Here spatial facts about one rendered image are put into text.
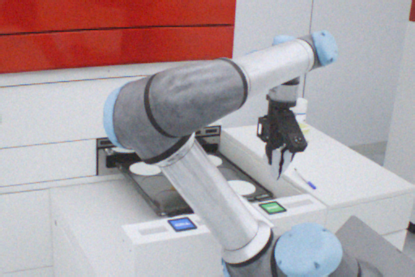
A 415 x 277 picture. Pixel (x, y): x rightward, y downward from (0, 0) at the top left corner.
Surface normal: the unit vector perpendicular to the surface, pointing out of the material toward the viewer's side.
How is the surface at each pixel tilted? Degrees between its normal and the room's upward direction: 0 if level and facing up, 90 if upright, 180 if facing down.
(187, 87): 55
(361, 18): 90
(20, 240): 90
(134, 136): 116
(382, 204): 90
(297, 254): 42
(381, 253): 46
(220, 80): 51
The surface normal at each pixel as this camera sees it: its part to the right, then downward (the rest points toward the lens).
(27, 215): 0.39, 0.34
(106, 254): 0.04, -0.94
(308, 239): -0.55, -0.61
